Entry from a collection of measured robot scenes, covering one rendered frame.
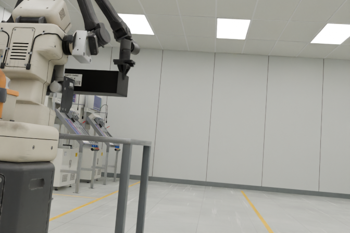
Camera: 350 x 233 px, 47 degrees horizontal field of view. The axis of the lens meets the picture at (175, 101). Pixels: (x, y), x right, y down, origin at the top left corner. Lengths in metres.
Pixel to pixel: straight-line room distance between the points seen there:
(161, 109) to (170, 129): 0.49
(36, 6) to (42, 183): 0.80
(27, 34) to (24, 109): 0.31
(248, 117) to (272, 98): 0.69
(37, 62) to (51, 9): 0.25
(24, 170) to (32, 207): 0.14
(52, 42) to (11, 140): 0.54
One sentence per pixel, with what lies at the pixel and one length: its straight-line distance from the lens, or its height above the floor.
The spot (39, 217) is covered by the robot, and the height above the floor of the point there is 0.51.
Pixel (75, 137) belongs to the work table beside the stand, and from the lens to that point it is 2.14.
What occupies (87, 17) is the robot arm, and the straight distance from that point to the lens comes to 1.88.
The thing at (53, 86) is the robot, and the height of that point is 0.99.
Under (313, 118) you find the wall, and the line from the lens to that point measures 9.19.
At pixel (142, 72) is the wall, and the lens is 9.21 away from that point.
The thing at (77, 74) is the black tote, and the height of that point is 1.10.
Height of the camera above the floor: 0.77
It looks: 7 degrees up
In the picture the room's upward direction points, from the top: 5 degrees clockwise
